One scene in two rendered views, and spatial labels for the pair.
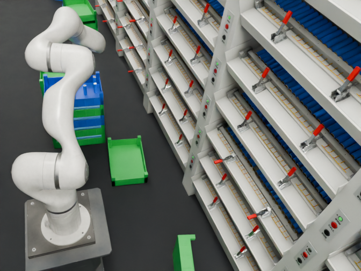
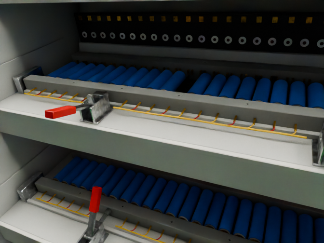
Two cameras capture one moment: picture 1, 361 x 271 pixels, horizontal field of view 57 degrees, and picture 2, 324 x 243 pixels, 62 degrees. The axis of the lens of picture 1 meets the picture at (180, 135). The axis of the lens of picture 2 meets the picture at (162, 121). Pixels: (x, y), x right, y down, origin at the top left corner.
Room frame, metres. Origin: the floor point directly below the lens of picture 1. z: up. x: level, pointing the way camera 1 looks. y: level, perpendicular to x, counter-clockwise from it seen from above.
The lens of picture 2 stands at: (0.58, -0.09, 0.61)
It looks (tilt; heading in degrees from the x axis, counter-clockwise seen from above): 12 degrees down; 324
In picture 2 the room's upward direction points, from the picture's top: 5 degrees clockwise
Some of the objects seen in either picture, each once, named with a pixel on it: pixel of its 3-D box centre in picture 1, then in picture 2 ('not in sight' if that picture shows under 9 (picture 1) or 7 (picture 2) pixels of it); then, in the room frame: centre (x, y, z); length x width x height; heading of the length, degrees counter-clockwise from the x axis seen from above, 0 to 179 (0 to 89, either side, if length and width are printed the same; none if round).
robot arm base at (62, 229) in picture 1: (63, 212); not in sight; (0.61, 0.39, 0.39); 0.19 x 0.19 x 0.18
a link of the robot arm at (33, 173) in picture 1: (45, 180); not in sight; (0.60, 0.42, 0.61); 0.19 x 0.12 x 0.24; 103
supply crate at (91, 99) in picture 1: (73, 89); not in sight; (1.35, 0.63, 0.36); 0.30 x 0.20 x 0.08; 114
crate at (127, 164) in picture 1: (127, 159); not in sight; (1.19, 0.28, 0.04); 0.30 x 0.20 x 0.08; 21
